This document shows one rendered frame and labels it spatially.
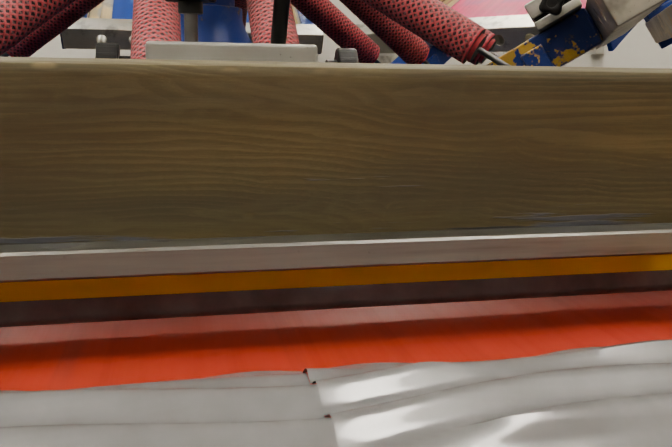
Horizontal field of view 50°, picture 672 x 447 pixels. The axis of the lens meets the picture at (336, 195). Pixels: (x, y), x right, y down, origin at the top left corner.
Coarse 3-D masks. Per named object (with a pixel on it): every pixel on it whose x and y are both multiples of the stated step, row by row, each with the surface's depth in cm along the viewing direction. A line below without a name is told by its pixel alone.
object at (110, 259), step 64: (0, 256) 24; (64, 256) 24; (128, 256) 25; (192, 256) 25; (256, 256) 26; (320, 256) 26; (384, 256) 27; (448, 256) 27; (512, 256) 28; (576, 256) 29
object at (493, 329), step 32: (288, 320) 30; (320, 320) 30; (352, 320) 30; (384, 320) 30; (416, 320) 30; (448, 320) 30; (480, 320) 30; (512, 320) 30; (544, 320) 30; (576, 320) 30; (608, 320) 30; (640, 320) 30; (320, 352) 26; (352, 352) 26; (384, 352) 26; (416, 352) 26; (448, 352) 26; (480, 352) 27; (512, 352) 27; (544, 352) 27
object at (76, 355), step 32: (128, 320) 29; (160, 320) 29; (192, 320) 29; (224, 320) 30; (256, 320) 30; (0, 352) 26; (32, 352) 26; (64, 352) 26; (96, 352) 26; (128, 352) 26; (160, 352) 26; (192, 352) 26; (224, 352) 26; (256, 352) 26; (288, 352) 26; (0, 384) 23; (32, 384) 23; (64, 384) 23; (96, 384) 23
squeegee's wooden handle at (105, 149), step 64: (0, 64) 24; (64, 64) 25; (128, 64) 25; (192, 64) 26; (256, 64) 26; (320, 64) 27; (384, 64) 27; (0, 128) 25; (64, 128) 25; (128, 128) 25; (192, 128) 26; (256, 128) 26; (320, 128) 27; (384, 128) 27; (448, 128) 28; (512, 128) 28; (576, 128) 29; (640, 128) 30; (0, 192) 25; (64, 192) 25; (128, 192) 26; (192, 192) 26; (256, 192) 27; (320, 192) 27; (384, 192) 28; (448, 192) 28; (512, 192) 29; (576, 192) 30; (640, 192) 30
